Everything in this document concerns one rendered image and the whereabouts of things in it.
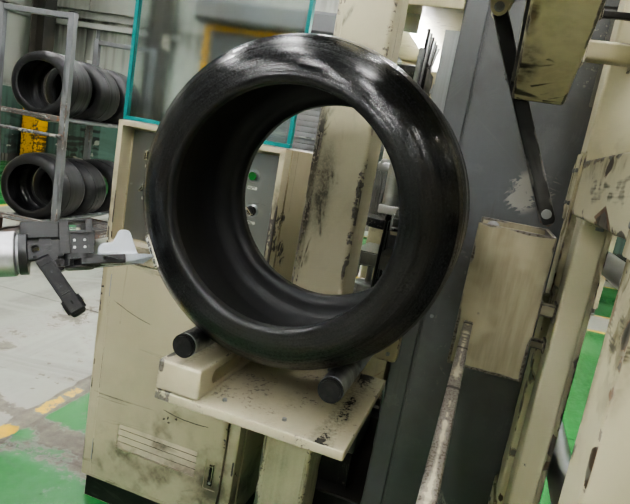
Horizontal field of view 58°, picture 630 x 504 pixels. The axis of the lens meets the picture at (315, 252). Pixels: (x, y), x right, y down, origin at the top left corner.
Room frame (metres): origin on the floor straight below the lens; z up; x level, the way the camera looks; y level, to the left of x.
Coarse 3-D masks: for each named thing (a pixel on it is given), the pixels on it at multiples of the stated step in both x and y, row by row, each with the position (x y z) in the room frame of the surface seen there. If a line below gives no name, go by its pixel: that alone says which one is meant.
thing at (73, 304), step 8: (48, 256) 0.91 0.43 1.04; (40, 264) 0.90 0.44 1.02; (48, 264) 0.90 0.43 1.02; (48, 272) 0.90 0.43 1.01; (56, 272) 0.90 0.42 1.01; (48, 280) 0.89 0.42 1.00; (56, 280) 0.90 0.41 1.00; (64, 280) 0.90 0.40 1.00; (56, 288) 0.89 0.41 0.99; (64, 288) 0.90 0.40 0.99; (64, 296) 0.90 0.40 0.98; (72, 296) 0.90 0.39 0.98; (80, 296) 0.92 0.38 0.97; (64, 304) 0.89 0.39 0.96; (72, 304) 0.90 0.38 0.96; (80, 304) 0.90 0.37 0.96; (72, 312) 0.89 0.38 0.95; (80, 312) 0.90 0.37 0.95
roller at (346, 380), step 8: (360, 360) 1.01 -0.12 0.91; (368, 360) 1.06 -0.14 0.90; (336, 368) 0.93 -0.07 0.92; (344, 368) 0.94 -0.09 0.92; (352, 368) 0.96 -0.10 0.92; (360, 368) 0.99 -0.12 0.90; (328, 376) 0.89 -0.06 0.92; (336, 376) 0.89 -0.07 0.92; (344, 376) 0.91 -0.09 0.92; (352, 376) 0.94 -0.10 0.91; (320, 384) 0.88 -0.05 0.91; (328, 384) 0.88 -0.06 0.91; (336, 384) 0.88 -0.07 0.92; (344, 384) 0.89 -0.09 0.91; (320, 392) 0.88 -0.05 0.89; (328, 392) 0.88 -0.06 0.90; (336, 392) 0.88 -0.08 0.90; (344, 392) 0.89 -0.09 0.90; (328, 400) 0.88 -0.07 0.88; (336, 400) 0.87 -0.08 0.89
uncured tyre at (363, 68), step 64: (256, 64) 0.93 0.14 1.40; (320, 64) 0.90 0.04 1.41; (384, 64) 0.91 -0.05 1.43; (192, 128) 0.96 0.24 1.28; (256, 128) 1.23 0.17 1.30; (384, 128) 0.87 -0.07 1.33; (448, 128) 0.94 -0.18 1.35; (192, 192) 1.18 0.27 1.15; (448, 192) 0.86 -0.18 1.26; (192, 256) 1.12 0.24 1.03; (256, 256) 1.22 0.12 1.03; (448, 256) 0.87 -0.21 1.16; (192, 320) 0.98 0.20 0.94; (256, 320) 1.11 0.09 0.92; (320, 320) 1.15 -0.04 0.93; (384, 320) 0.86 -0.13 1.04
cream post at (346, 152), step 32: (352, 0) 1.29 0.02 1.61; (384, 0) 1.27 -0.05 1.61; (352, 32) 1.29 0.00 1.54; (384, 32) 1.27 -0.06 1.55; (320, 128) 1.29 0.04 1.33; (352, 128) 1.27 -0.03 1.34; (320, 160) 1.29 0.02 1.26; (352, 160) 1.27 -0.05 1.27; (320, 192) 1.29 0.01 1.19; (352, 192) 1.27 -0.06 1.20; (320, 224) 1.28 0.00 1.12; (352, 224) 1.26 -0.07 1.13; (320, 256) 1.28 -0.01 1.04; (352, 256) 1.30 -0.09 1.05; (320, 288) 1.28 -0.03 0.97; (352, 288) 1.36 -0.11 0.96; (288, 448) 1.28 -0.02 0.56; (288, 480) 1.27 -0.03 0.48
